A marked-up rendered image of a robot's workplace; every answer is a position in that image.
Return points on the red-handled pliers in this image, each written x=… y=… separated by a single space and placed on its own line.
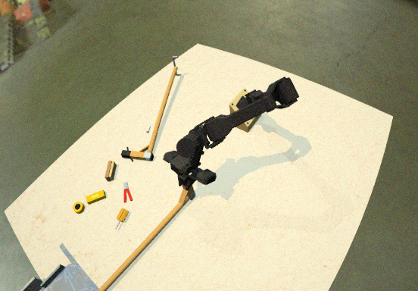
x=126 y=188

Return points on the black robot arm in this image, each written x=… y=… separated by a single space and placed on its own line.
x=217 y=128

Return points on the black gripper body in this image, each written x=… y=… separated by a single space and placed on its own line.
x=203 y=176

